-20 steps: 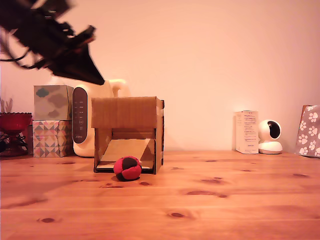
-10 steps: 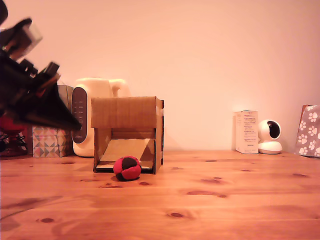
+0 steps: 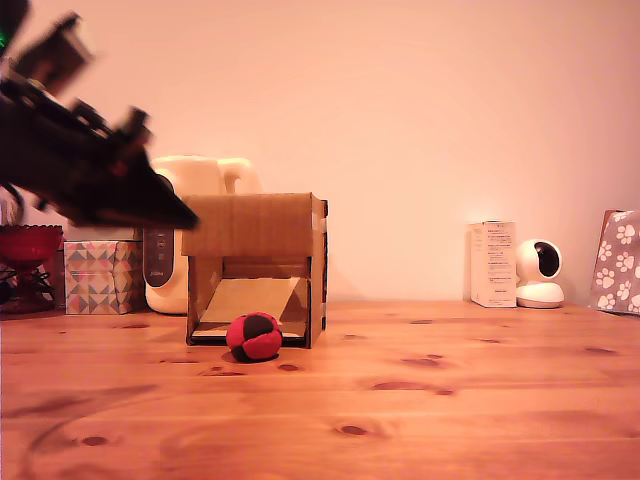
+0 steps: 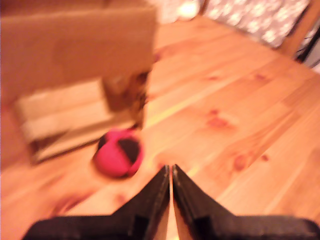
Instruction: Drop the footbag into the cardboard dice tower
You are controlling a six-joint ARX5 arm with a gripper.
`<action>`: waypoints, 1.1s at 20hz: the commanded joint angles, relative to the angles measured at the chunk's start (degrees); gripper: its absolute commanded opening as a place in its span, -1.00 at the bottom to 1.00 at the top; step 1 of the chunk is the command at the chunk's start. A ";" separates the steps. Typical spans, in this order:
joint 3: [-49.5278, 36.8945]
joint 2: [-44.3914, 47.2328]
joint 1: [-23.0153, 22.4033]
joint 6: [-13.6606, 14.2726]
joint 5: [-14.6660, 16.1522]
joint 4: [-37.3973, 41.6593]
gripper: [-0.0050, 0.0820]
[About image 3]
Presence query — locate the red and black footbag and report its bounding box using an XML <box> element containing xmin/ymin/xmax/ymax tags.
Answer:
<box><xmin>225</xmin><ymin>311</ymin><xmax>283</xmax><ymax>363</ymax></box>

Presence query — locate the white printed carton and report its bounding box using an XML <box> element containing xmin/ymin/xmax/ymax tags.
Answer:
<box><xmin>468</xmin><ymin>218</ymin><xmax>518</xmax><ymax>309</ymax></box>

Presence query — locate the red glass footed bowl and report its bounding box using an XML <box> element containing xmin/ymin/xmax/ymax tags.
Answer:
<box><xmin>0</xmin><ymin>224</ymin><xmax>65</xmax><ymax>315</ymax></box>

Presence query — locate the geometric-print tissue box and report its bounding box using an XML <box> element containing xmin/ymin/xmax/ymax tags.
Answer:
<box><xmin>62</xmin><ymin>239</ymin><xmax>147</xmax><ymax>316</ymax></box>

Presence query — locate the cardboard dice tower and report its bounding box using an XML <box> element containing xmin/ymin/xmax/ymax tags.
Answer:
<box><xmin>179</xmin><ymin>191</ymin><xmax>330</xmax><ymax>350</ymax></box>

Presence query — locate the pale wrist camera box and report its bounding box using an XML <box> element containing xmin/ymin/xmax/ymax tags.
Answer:
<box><xmin>9</xmin><ymin>12</ymin><xmax>99</xmax><ymax>96</ymax></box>

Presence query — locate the small white round camera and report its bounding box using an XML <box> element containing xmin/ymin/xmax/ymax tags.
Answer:
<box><xmin>514</xmin><ymin>238</ymin><xmax>566</xmax><ymax>309</ymax></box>

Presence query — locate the black wire stand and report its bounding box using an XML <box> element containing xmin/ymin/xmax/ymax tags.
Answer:
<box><xmin>0</xmin><ymin>267</ymin><xmax>55</xmax><ymax>304</ymax></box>

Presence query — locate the cream appliance with dark panel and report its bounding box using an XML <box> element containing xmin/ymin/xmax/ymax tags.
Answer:
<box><xmin>143</xmin><ymin>155</ymin><xmax>262</xmax><ymax>315</ymax></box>

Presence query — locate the grey paw-print bag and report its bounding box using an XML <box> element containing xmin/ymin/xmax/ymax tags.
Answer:
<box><xmin>588</xmin><ymin>209</ymin><xmax>640</xmax><ymax>316</ymax></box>

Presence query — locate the cloud-print tissue box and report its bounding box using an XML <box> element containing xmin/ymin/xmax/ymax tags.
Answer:
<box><xmin>66</xmin><ymin>226</ymin><xmax>145</xmax><ymax>242</ymax></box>

